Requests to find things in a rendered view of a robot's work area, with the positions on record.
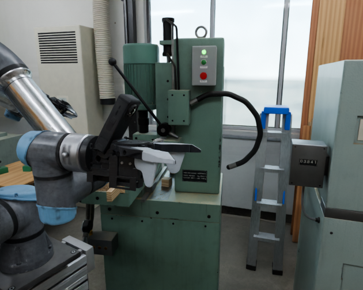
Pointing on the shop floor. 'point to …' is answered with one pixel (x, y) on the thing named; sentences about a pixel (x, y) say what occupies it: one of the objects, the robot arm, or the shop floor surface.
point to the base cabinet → (162, 254)
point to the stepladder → (283, 169)
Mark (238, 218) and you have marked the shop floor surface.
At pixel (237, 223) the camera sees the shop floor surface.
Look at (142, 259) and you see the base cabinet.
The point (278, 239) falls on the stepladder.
